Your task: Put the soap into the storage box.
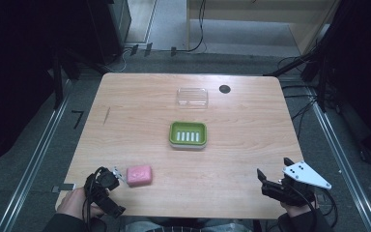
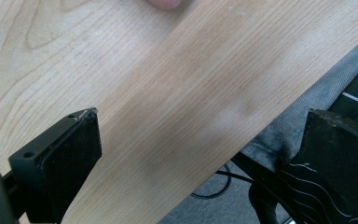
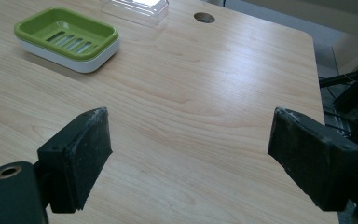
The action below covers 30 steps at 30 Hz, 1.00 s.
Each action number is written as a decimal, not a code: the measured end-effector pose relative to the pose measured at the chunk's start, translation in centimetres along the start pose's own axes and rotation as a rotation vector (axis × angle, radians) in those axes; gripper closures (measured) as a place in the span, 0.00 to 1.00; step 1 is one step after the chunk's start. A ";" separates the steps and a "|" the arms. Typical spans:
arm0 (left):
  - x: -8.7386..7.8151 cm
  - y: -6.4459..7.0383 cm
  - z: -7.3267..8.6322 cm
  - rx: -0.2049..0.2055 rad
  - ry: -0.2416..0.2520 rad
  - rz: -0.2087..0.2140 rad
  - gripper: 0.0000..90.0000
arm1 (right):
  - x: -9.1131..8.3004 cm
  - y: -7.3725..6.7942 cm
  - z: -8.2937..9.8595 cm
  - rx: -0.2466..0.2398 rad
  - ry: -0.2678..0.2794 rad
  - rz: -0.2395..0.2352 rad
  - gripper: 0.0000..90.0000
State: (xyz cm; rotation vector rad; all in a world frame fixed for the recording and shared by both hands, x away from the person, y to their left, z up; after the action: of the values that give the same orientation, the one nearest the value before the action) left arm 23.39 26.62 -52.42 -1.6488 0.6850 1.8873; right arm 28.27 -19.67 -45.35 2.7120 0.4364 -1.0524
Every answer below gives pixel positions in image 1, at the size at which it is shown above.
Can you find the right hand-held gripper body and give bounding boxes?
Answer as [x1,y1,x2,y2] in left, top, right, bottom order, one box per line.
[261,160,333,208]

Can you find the right hand-held gripper cable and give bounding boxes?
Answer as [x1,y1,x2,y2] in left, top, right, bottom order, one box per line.
[286,180,339,230]

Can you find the green soap dish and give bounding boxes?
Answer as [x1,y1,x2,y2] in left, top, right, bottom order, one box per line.
[168,121,208,150]

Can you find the black metal stand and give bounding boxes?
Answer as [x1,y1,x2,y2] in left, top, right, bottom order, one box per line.
[51,54,81,110]
[264,51,332,113]

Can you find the clear plastic lid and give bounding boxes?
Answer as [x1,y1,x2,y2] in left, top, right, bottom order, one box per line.
[176,87,210,110]

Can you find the black cabinet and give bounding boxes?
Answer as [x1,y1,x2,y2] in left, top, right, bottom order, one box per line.
[85,0,132,66]

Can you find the person's legs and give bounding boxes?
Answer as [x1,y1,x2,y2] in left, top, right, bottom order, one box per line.
[119,217,255,232]

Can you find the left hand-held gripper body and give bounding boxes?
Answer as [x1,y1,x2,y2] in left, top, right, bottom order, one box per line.
[83,166,127,219]

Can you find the metal floor rail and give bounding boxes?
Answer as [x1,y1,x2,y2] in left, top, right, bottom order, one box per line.
[0,80,72,232]
[311,101,371,232]

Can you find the light wooden shelf unit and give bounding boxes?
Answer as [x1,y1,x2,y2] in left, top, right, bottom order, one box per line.
[185,0,341,56]

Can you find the white floor cable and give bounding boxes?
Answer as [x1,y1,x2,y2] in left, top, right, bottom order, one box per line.
[104,47,133,73]

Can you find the person's right hand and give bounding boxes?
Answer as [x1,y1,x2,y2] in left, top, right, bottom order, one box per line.
[279,196,320,218]

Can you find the hand-held gripper cable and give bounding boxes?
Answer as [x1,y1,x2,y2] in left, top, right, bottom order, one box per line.
[81,167,108,232]
[286,180,339,230]

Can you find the person's left hand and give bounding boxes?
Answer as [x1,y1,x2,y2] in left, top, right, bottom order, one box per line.
[56,187,105,220]

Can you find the left hand-held gripper cable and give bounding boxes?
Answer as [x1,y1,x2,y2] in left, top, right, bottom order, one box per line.
[81,167,108,232]

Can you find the black floor cables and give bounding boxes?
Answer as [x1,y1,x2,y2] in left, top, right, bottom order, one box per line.
[276,56,323,139]

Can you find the pink sponge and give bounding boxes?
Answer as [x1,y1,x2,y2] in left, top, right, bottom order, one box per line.
[126,164,154,188]

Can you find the long black hanging cable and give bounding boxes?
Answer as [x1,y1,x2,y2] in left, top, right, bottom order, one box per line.
[175,0,207,54]

